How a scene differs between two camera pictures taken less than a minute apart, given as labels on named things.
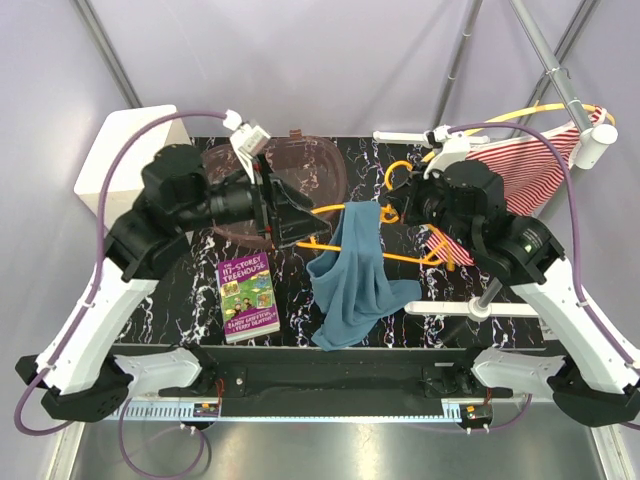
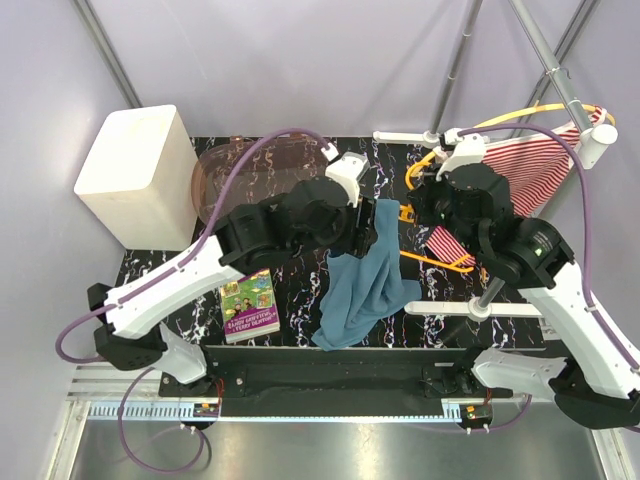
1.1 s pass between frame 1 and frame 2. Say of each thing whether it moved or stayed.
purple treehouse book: stayed
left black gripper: moved
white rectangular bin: stayed
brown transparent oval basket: stayed
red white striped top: stayed
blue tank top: moved
